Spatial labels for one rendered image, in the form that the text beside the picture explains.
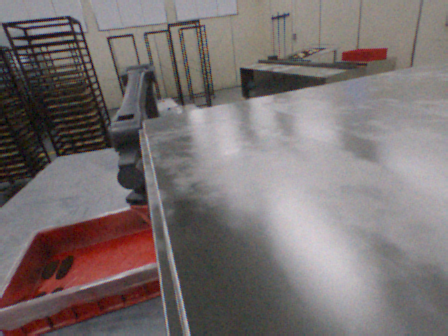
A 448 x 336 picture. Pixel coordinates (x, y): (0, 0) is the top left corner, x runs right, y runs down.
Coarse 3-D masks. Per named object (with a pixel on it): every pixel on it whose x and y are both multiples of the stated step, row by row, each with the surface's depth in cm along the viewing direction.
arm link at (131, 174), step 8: (136, 144) 65; (120, 152) 61; (128, 152) 61; (136, 152) 60; (120, 160) 57; (128, 160) 57; (136, 160) 59; (120, 168) 57; (128, 168) 57; (136, 168) 58; (120, 176) 58; (128, 176) 58; (136, 176) 58; (144, 176) 59; (120, 184) 59; (128, 184) 59; (136, 184) 59
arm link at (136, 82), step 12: (132, 72) 86; (144, 72) 87; (132, 84) 79; (144, 84) 84; (132, 96) 72; (144, 96) 80; (120, 108) 68; (132, 108) 67; (144, 108) 77; (120, 120) 65; (132, 120) 62; (120, 132) 61; (132, 132) 61; (120, 144) 63
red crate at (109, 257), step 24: (120, 240) 91; (144, 240) 89; (72, 264) 83; (96, 264) 82; (120, 264) 80; (144, 264) 79; (48, 288) 75; (144, 288) 66; (72, 312) 63; (96, 312) 65
